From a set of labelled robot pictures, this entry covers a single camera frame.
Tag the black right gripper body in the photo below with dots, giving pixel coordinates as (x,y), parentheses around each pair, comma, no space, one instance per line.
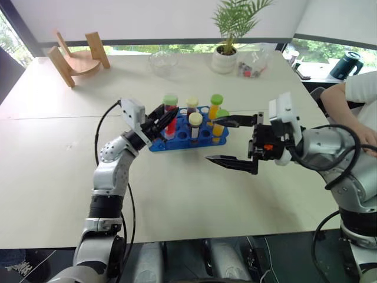
(265,138)

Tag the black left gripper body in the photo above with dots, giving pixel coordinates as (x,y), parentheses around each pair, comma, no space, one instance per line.
(148,129)

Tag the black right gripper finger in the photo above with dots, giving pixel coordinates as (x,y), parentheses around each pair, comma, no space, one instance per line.
(235,163)
(238,121)

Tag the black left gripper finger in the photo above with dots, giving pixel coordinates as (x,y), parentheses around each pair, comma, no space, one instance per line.
(156,113)
(166,120)

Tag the red test tube green cap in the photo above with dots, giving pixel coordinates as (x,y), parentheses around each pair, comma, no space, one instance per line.
(171,100)

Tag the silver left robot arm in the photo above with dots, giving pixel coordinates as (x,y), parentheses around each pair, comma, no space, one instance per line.
(109,174)

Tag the person's bare forearm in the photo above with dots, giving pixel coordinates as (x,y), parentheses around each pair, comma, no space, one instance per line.
(338,101)

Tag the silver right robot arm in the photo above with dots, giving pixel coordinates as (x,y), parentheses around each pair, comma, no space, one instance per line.
(324,147)

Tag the orange test tube green cap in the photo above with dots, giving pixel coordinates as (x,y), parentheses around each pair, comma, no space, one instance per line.
(213,112)
(217,131)

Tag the blue test tube rack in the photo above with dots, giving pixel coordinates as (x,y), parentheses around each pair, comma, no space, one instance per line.
(176,146)

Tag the dark test tube cream cap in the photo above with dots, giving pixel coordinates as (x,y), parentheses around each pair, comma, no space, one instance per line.
(195,119)

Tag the short test tube cream cap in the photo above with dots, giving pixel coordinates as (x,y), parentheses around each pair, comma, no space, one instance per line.
(193,102)

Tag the person's bare hand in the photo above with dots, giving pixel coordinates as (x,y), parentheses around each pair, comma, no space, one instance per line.
(368,138)

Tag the clear glass bowl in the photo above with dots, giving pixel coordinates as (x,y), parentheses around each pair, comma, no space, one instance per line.
(164,63)

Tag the clear plastic bag with parts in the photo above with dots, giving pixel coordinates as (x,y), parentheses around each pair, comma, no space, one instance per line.
(250,69)

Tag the potted palm white pot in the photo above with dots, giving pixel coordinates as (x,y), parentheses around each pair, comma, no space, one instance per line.
(224,62)

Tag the grey chair back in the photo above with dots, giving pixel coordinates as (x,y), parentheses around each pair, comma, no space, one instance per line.
(319,101)

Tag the black flat object stack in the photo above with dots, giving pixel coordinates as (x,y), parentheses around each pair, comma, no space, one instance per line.
(302,72)

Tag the wooden bamboo stand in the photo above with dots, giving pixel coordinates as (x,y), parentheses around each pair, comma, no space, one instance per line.
(81,63)

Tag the silver rounded leg shell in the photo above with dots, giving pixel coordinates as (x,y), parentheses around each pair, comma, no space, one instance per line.
(225,261)
(150,261)

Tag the dark green electric kettle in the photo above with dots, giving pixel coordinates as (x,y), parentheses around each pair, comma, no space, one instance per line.
(344,67)

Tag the person's white shirt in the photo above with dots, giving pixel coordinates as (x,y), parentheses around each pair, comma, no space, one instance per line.
(363,88)

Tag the dark chair backrest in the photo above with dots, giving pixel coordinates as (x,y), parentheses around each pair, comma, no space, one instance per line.
(7,73)

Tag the dark sneaker white laces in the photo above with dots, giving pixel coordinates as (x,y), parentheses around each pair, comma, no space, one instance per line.
(20,266)

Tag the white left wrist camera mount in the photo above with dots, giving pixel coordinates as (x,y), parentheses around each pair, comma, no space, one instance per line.
(132,113)

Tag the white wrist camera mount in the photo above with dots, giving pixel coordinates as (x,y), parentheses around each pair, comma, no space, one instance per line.
(132,113)
(284,113)

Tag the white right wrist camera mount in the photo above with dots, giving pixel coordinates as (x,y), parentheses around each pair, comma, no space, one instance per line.
(284,113)

